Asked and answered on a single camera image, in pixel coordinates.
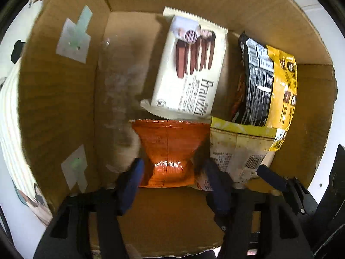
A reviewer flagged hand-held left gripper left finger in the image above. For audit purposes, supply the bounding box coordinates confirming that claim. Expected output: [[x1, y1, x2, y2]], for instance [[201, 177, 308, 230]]
[[34, 158, 146, 259]]

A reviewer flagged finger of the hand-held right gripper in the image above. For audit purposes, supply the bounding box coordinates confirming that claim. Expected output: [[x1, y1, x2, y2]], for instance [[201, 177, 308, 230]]
[[256, 164, 320, 216]]

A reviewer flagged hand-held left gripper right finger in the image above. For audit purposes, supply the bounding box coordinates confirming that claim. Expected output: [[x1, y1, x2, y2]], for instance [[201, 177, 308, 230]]
[[203, 159, 313, 259]]

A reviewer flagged orange snack packet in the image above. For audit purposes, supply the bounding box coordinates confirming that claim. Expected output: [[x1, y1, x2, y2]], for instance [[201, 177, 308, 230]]
[[131, 119, 211, 188]]

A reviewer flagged brown cardboard box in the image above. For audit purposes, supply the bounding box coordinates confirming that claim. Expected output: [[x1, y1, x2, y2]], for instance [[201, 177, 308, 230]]
[[17, 0, 339, 258]]

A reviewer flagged pale yellow snack bag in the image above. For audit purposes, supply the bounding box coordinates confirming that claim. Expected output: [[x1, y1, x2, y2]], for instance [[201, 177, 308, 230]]
[[194, 116, 278, 192]]

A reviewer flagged black and yellow snack packet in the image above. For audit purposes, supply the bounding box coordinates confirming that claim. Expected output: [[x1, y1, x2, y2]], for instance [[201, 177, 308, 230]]
[[230, 31, 298, 152]]

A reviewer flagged cream biscuit packet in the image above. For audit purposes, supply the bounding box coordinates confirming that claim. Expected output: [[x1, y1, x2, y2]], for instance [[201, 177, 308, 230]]
[[140, 6, 228, 120]]

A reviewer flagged striped cat print blanket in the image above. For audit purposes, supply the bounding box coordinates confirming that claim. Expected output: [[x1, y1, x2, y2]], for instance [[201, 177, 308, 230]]
[[0, 65, 54, 259]]

